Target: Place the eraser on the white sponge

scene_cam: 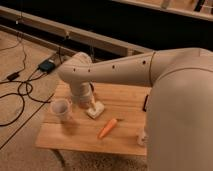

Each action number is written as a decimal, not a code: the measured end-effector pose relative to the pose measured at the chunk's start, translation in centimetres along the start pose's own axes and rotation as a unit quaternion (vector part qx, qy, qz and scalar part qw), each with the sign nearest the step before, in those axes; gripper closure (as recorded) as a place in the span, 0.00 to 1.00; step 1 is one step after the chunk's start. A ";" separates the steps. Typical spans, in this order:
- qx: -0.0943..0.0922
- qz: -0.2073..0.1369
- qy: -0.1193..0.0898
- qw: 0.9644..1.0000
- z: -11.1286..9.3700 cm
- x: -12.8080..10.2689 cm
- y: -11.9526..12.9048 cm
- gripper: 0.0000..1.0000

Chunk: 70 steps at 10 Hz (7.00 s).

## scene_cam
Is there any small black plug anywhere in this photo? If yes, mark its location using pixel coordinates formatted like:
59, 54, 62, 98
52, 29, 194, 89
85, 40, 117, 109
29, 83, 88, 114
7, 72, 19, 81

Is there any black power adapter box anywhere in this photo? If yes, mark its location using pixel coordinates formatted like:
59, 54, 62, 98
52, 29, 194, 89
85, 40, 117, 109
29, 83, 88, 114
38, 60, 55, 73

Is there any wooden table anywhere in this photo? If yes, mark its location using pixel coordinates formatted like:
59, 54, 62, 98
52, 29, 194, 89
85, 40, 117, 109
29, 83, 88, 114
36, 83, 150, 156

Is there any white cup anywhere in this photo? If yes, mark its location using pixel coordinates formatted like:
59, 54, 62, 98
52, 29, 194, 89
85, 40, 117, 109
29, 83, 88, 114
50, 99, 71, 122

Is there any white sponge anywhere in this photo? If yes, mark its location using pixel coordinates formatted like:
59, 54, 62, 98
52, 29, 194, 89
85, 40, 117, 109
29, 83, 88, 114
86, 101, 105, 119

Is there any orange carrot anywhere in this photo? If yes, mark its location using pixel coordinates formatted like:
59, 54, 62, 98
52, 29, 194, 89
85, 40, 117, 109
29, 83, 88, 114
98, 118, 118, 139

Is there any black cable on floor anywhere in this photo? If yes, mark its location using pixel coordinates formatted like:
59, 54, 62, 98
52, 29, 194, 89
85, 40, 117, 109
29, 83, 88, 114
0, 31, 68, 128

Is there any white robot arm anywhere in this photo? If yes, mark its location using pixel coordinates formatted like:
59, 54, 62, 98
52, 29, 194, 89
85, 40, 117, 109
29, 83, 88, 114
58, 48, 213, 171

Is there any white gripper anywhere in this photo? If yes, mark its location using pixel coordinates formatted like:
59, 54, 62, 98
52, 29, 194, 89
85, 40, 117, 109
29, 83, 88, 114
78, 82, 94, 108

